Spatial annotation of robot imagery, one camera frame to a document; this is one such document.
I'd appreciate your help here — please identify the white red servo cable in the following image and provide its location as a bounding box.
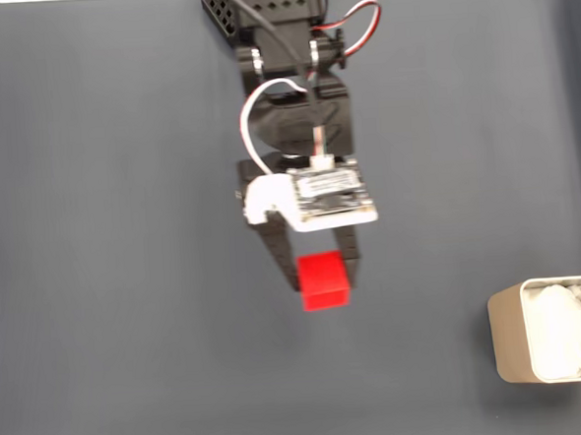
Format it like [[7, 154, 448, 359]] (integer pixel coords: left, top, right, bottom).
[[309, 0, 386, 58], [236, 76, 318, 178]]

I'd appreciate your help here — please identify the red cube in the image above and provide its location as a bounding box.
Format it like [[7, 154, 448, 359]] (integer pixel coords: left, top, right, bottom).
[[295, 249, 353, 313]]

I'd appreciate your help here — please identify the camera board on white mount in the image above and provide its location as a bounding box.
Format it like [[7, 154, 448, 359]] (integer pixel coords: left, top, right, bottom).
[[240, 155, 380, 237]]

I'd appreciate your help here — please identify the white crumpled tissue paper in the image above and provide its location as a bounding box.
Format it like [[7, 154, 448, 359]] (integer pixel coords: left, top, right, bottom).
[[521, 281, 581, 383]]

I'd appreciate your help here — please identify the beige metal box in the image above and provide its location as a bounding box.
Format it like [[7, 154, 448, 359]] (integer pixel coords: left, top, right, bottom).
[[484, 274, 581, 389]]

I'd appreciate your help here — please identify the black camera cable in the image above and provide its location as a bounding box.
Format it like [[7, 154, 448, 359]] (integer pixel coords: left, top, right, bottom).
[[215, 0, 330, 166]]

